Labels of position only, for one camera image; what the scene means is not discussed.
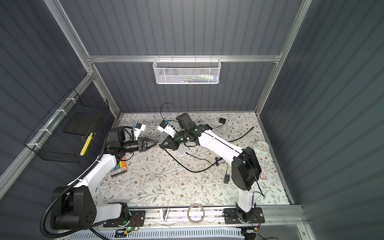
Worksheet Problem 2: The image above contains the clear tape roll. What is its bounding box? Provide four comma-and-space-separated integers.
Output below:
187, 203, 206, 225

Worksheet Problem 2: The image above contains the black wire basket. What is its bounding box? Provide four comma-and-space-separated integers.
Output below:
24, 91, 111, 164

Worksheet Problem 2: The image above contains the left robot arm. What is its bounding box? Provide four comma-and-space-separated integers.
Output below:
39, 124, 151, 239

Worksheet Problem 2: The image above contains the yellow striped marker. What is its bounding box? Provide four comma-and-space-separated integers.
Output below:
80, 132, 94, 156

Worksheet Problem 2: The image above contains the black foam pad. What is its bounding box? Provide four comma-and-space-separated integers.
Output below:
63, 113, 97, 136

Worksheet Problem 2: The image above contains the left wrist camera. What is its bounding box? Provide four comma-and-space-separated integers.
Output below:
133, 123, 146, 140

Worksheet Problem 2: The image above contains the white wire mesh basket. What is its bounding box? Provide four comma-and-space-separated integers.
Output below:
153, 60, 222, 85

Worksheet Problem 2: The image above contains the long black ethernet cable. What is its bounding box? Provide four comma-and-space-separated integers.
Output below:
227, 125, 256, 143

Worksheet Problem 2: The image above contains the pack of coloured markers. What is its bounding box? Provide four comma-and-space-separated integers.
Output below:
110, 161, 127, 178

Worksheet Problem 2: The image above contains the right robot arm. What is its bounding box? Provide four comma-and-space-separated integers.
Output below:
158, 113, 263, 223

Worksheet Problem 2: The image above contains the red white small box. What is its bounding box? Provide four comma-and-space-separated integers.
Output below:
260, 168, 268, 180

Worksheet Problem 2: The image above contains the white round timer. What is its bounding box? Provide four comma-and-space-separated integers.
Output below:
253, 140, 270, 155

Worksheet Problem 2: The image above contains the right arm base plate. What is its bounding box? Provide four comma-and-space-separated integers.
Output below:
223, 208, 265, 225

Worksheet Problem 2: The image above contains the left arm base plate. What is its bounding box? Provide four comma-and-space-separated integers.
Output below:
103, 211, 146, 228

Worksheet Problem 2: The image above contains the white network switch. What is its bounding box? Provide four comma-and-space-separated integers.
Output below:
176, 144, 189, 156

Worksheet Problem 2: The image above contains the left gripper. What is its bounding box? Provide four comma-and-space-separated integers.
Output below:
121, 138, 159, 154

